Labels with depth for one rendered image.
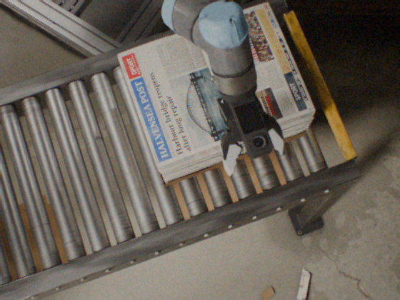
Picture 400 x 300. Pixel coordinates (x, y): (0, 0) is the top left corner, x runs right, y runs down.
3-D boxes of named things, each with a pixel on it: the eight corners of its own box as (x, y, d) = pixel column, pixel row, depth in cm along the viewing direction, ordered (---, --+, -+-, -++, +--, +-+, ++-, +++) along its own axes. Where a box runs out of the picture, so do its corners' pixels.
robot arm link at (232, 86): (260, 68, 107) (215, 85, 106) (263, 89, 110) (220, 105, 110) (245, 46, 112) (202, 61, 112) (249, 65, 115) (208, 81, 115)
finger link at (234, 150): (223, 159, 129) (235, 123, 123) (232, 179, 125) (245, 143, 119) (208, 159, 128) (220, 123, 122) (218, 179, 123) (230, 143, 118)
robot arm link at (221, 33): (222, -10, 106) (254, 8, 100) (233, 43, 113) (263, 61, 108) (184, 13, 103) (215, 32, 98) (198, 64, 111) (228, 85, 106)
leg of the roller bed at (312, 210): (309, 208, 237) (344, 168, 171) (316, 223, 235) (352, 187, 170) (295, 213, 236) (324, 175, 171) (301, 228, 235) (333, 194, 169)
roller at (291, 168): (241, 27, 175) (241, 19, 170) (305, 183, 163) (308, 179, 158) (224, 33, 175) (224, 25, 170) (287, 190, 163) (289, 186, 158)
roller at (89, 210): (62, 88, 172) (58, 82, 167) (114, 252, 160) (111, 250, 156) (45, 95, 172) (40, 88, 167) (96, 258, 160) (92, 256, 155)
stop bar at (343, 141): (293, 12, 170) (294, 8, 168) (358, 158, 159) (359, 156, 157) (282, 16, 170) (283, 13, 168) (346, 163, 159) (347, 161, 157)
